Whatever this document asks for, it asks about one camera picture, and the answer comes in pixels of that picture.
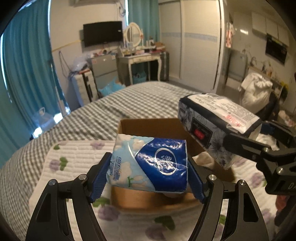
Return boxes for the white wall cabinets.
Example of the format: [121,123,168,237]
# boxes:
[252,11,290,47]

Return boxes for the grey mini fridge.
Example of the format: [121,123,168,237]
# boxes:
[91,54,119,88]

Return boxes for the clear plastic bag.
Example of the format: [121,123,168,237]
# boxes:
[73,54,89,72]

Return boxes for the white dressing table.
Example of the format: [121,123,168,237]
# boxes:
[116,51,162,85]

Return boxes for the white stuffed bag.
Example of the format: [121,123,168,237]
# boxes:
[238,72,273,109]

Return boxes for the red patterned hanging cloth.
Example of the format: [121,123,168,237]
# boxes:
[225,22,235,48]

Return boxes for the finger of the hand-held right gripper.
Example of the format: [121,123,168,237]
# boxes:
[260,120,296,151]
[222,133,278,163]

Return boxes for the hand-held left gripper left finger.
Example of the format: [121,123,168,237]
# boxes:
[25,152,113,241]

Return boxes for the long teal curtain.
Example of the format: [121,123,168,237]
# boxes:
[0,0,70,169]

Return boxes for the grey checked bed sheet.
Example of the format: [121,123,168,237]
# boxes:
[0,81,208,232]

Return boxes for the blue tissue pack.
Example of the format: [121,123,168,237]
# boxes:
[106,133,188,194]

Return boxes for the white oval vanity mirror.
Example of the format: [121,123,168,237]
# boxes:
[123,22,144,47]

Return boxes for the white sliding wardrobe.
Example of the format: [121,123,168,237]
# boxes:
[159,0,222,92]

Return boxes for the clear water jug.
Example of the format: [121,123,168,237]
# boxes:
[32,107,57,135]

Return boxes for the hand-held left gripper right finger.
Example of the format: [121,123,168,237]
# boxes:
[187,156,270,241]

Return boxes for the brown cardboard box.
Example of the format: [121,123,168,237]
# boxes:
[110,118,235,210]

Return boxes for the blue plastic bag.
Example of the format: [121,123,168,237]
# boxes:
[98,77,126,98]

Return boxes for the teal basket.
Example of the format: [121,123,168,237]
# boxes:
[133,71,147,84]

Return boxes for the white quilt with purple flowers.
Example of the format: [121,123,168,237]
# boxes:
[29,139,278,241]

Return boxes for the black range hood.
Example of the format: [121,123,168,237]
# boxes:
[265,35,288,64]

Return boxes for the floral sanitary pad pack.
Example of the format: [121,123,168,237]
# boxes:
[178,93,263,169]

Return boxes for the white suitcase with black handle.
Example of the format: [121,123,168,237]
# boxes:
[72,71,99,107]

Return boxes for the short teal window curtain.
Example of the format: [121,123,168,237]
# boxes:
[127,0,161,43]

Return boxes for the black wall television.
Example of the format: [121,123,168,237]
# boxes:
[83,21,123,48]

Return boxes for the dark suitcase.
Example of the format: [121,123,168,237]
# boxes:
[159,51,170,81]

